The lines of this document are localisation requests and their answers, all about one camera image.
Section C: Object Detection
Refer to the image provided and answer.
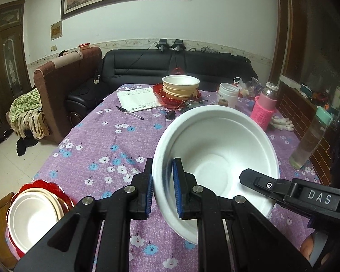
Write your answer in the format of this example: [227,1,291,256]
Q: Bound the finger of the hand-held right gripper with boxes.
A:
[239,168,294,204]

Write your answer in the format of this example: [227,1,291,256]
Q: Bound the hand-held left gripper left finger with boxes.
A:
[14,158,154,272]

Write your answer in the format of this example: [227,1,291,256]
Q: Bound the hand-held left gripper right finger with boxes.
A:
[172,158,313,272]

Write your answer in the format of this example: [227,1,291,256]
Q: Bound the red glossy plate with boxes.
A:
[152,83,202,104]
[6,179,75,262]

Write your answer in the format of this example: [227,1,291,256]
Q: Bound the clear bottle with teal lid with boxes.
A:
[289,106,333,170]

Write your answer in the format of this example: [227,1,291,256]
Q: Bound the white work gloves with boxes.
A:
[269,115,294,131]

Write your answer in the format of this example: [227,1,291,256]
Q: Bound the bottle with pink knit sleeve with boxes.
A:
[250,82,279,131]

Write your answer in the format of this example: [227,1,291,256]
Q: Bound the purple floral tablecloth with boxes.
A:
[6,83,322,272]

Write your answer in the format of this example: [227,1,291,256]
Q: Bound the black pen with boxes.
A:
[116,106,144,121]

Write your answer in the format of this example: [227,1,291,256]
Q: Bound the wooden sideboard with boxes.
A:
[276,74,340,186]

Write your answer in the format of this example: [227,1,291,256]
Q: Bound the small black jar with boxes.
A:
[180,100,204,113]

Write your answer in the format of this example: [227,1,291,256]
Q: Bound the white plastic jar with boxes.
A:
[217,83,241,109]

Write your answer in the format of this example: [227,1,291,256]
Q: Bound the clear plastic bag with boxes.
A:
[233,76,260,98]

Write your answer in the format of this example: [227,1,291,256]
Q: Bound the white paper notepad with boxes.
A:
[116,88,164,113]

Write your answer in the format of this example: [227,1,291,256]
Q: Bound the white jug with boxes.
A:
[332,84,340,109]

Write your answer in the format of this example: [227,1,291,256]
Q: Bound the black leather sofa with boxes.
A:
[66,49,259,119]

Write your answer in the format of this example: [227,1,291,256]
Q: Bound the brown armchair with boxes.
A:
[33,47,102,144]

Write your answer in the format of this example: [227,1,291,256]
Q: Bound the black clothes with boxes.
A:
[15,136,39,156]

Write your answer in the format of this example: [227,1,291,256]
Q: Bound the black charger device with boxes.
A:
[171,39,187,52]
[155,38,170,54]

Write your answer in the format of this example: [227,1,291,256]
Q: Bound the green patterned blanket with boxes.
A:
[6,88,50,141]

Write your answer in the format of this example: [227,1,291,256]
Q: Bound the dark shoes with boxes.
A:
[0,130,13,146]

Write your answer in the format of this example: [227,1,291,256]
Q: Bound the wooden door frame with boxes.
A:
[268,0,294,85]

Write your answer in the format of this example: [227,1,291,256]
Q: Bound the yellow wall plaque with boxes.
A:
[50,20,63,41]

